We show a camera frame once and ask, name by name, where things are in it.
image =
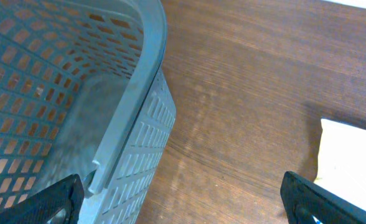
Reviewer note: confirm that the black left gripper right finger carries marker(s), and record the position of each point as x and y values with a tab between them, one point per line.
305	202

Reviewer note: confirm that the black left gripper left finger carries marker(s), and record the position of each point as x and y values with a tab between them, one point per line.
67	195

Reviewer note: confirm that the cream chips bag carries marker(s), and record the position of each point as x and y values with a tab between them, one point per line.
341	161

